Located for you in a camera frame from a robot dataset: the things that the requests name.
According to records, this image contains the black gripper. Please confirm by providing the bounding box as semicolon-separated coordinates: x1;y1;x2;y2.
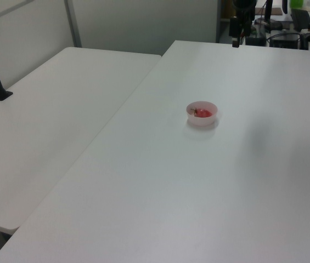
229;0;257;49

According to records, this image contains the red strawberry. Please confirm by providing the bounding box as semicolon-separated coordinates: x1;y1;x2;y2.
190;107;213;118

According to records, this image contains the pink plastic bowl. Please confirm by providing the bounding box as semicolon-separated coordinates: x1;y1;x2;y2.
185;101;219;127

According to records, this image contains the black monitor stand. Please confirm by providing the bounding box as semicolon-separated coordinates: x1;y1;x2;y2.
254;0;283;31

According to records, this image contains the black electronics box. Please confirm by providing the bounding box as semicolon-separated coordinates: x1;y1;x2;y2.
269;31;301;49

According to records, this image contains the silver and black device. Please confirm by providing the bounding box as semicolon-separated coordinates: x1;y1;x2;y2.
300;22;310;51

